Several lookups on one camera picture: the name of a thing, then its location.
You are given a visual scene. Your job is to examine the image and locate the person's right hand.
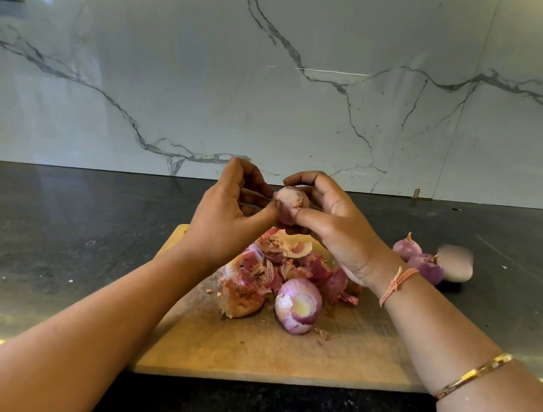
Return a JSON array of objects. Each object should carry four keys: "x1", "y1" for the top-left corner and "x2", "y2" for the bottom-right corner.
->
[{"x1": 270, "y1": 166, "x2": 420, "y2": 296}]

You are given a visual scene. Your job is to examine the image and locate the person's left hand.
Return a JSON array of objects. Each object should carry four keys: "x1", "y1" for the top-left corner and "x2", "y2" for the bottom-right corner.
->
[{"x1": 175, "y1": 151, "x2": 288, "y2": 283}]

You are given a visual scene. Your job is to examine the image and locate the pile of onion peels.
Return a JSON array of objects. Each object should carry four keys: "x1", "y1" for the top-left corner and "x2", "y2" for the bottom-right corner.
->
[{"x1": 212, "y1": 219, "x2": 370, "y2": 336}]

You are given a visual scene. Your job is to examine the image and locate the small red onion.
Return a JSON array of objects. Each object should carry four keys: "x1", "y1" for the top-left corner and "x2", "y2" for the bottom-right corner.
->
[{"x1": 391, "y1": 230, "x2": 425, "y2": 264}]

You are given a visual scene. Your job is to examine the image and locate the red onion with pale patch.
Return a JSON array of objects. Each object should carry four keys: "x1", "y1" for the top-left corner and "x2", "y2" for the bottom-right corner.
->
[{"x1": 271, "y1": 274, "x2": 327, "y2": 339}]

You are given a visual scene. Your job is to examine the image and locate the brownish red onion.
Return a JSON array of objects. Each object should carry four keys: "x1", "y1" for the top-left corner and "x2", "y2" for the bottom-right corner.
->
[{"x1": 432, "y1": 242, "x2": 477, "y2": 286}]

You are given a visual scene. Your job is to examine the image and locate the person's left forearm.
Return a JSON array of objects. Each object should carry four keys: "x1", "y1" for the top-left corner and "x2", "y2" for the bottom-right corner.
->
[{"x1": 0, "y1": 228, "x2": 211, "y2": 412}]

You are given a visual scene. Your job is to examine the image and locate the person's right forearm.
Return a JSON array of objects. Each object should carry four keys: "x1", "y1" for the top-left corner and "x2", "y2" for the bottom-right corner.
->
[{"x1": 364, "y1": 268, "x2": 543, "y2": 412}]

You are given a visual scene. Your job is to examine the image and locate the wooden cutting board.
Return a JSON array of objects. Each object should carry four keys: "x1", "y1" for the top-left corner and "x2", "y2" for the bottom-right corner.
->
[{"x1": 133, "y1": 212, "x2": 446, "y2": 411}]

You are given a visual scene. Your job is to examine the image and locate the gold bangle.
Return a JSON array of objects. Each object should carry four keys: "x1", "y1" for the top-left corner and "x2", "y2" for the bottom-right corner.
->
[{"x1": 434, "y1": 344, "x2": 515, "y2": 410}]

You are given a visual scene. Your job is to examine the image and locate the orange thread bracelet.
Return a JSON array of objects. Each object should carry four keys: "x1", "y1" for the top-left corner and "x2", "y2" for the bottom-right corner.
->
[{"x1": 378, "y1": 263, "x2": 421, "y2": 313}]

